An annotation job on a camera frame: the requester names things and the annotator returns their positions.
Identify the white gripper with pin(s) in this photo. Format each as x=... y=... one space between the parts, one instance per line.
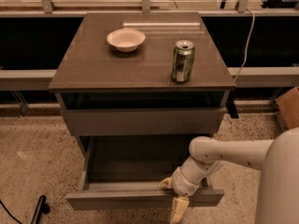
x=181 y=183

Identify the grey drawer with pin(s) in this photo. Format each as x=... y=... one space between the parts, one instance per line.
x=123 y=172
x=105 y=122

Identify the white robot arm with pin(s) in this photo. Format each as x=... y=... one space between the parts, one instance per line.
x=277 y=160

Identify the grey top drawer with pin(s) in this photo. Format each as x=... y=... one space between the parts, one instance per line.
x=105 y=122

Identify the grey three-drawer cabinet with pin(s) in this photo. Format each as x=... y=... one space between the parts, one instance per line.
x=162 y=31

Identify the black floor object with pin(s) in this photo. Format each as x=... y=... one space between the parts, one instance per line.
x=42 y=207

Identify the green soda can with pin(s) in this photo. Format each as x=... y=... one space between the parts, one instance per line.
x=183 y=57

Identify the cardboard box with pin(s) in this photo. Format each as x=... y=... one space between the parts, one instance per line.
x=288 y=105

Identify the white paper bowl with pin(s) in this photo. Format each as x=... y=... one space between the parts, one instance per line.
x=126 y=39

